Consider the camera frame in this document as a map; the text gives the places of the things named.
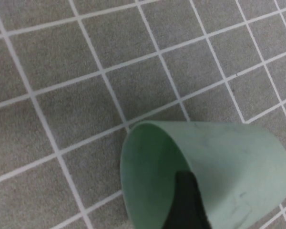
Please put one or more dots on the grey white-grid table mat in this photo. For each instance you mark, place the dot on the grey white-grid table mat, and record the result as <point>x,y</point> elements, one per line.
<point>62,71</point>

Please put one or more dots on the mint green plastic cup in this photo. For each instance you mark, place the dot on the mint green plastic cup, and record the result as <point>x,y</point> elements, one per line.
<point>240,167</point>

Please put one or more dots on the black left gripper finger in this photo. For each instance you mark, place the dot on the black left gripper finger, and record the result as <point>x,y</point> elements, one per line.
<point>188,205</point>

